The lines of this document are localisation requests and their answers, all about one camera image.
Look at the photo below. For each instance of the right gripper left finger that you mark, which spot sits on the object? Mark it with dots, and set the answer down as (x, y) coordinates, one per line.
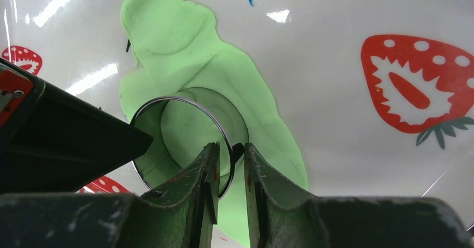
(181, 212)

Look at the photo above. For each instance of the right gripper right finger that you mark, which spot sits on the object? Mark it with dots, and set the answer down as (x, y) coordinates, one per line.
(282, 214)

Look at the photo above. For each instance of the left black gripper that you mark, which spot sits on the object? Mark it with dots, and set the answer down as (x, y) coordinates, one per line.
(52, 141)

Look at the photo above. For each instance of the metal ring cutter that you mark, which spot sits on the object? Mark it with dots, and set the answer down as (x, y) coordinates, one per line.
(181, 125)

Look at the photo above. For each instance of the green dough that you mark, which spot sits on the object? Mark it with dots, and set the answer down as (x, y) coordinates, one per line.
(176, 46)

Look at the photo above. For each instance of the white strawberry tray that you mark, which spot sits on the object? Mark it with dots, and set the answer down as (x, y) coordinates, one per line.
(309, 54)

